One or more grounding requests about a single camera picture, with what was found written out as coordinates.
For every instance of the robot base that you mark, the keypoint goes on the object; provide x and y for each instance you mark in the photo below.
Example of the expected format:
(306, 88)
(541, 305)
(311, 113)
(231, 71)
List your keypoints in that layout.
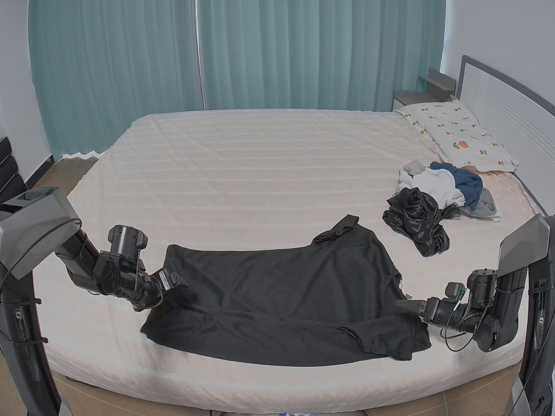
(299, 414)

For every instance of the blue-green curtain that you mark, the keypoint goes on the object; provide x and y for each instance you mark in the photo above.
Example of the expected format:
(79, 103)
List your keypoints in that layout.
(325, 37)
(117, 59)

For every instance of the white printed pillow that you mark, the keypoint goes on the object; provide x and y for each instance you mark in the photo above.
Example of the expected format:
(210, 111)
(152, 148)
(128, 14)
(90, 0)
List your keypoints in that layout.
(455, 130)

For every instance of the black long-sleeved top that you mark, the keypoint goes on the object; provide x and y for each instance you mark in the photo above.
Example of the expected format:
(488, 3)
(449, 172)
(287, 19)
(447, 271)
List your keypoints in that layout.
(282, 284)

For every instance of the pile of clothes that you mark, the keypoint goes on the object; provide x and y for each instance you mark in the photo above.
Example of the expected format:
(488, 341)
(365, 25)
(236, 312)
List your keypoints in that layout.
(416, 219)

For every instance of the grey bedside table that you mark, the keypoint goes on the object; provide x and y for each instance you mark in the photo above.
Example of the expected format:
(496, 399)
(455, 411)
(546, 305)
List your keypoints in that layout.
(405, 98)

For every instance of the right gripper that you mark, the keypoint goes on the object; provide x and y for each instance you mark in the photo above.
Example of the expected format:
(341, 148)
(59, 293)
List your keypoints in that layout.
(440, 314)

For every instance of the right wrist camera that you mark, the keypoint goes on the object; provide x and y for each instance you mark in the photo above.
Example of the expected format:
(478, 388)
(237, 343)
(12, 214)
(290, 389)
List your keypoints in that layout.
(455, 290)

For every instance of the black chest of drawers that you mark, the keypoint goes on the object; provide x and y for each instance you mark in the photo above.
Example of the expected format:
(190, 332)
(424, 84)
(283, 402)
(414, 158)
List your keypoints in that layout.
(11, 184)

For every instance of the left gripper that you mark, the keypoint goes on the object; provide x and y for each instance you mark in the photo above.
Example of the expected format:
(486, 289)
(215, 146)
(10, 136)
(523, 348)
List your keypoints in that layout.
(161, 286)

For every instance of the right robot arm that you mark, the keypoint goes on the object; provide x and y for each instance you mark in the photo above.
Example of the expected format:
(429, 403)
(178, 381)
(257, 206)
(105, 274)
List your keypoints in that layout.
(503, 310)

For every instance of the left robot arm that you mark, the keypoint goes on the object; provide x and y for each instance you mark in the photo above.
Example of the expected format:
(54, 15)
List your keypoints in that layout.
(34, 228)

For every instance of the bed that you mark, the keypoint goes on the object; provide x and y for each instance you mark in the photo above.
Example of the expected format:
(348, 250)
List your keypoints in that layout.
(260, 167)

